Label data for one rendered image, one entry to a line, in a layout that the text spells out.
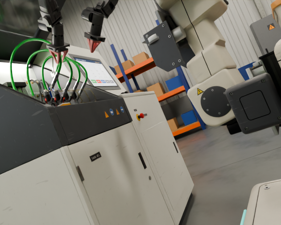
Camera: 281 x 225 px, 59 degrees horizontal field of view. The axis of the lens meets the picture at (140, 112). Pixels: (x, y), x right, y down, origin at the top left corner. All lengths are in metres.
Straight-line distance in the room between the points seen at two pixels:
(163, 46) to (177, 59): 0.07
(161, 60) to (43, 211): 0.75
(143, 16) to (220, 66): 7.51
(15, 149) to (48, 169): 0.18
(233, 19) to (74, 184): 7.39
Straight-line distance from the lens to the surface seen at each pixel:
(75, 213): 1.05
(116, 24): 8.51
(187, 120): 6.61
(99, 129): 1.22
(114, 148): 1.28
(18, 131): 1.12
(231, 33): 7.88
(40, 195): 1.13
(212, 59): 0.87
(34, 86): 1.86
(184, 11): 0.94
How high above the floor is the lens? 0.76
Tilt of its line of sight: 2 degrees up
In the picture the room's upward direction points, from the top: 23 degrees counter-clockwise
